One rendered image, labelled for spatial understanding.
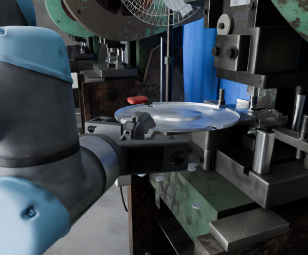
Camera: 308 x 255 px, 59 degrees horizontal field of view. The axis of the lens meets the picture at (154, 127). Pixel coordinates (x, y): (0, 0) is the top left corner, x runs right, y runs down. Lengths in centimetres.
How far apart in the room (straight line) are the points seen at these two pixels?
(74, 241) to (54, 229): 127
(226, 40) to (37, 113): 54
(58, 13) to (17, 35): 339
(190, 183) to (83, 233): 98
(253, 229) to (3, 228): 42
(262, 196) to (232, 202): 6
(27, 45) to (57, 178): 11
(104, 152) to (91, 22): 163
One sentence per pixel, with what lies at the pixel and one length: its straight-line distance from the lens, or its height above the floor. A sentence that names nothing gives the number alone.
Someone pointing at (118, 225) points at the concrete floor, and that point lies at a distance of 157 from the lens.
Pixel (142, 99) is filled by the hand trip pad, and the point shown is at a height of 76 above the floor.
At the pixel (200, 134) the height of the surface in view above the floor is 74.
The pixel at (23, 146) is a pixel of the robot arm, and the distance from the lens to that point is 24.
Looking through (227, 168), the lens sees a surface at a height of 67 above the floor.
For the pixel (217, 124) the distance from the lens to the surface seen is 57.
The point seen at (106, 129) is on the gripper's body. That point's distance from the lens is 42.
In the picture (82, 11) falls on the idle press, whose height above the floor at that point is 110.
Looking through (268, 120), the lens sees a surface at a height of 77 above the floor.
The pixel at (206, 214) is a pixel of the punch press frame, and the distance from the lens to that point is 62.
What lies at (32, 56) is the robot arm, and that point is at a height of 96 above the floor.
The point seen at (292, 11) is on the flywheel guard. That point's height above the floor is 100.
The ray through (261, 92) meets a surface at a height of 83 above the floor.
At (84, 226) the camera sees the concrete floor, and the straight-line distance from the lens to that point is 159.
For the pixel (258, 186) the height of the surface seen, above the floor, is 68.
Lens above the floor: 98
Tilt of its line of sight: 19 degrees down
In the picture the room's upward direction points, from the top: straight up
